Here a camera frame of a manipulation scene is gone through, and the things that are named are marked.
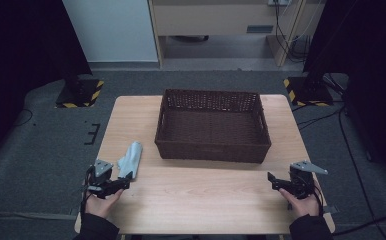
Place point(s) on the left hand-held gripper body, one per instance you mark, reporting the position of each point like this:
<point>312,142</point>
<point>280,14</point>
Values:
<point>101,170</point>

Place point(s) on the white cabinet panel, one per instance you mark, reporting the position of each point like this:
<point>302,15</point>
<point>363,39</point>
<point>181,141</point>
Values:
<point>114,30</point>

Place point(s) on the white power strip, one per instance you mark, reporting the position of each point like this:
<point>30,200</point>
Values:
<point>279,2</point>

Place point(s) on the brown woven basket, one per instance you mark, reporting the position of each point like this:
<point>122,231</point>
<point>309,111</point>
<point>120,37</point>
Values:
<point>212,128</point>

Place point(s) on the grey tape strip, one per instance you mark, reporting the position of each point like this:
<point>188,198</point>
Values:
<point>74,211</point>
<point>329,209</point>

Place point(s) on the person's left hand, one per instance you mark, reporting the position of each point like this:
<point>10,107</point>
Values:
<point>101,206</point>

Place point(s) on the light wooden desk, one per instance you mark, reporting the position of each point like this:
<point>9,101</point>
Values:
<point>214,18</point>

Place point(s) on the light blue cloth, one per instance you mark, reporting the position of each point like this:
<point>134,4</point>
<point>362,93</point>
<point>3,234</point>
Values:
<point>131,158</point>

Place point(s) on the person's right hand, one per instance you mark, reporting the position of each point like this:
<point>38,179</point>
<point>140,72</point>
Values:
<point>304,207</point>

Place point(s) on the black curtain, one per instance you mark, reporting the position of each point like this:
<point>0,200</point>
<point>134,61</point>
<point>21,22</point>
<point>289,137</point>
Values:
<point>21,50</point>
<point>374,66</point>

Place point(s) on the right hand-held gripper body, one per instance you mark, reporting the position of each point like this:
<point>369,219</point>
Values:
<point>302,180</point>

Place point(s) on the black round object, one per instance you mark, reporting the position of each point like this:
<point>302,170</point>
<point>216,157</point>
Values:
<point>191,38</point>

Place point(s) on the black yellow striped stand base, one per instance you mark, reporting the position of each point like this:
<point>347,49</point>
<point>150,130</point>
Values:
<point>81,96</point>
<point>309,93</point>

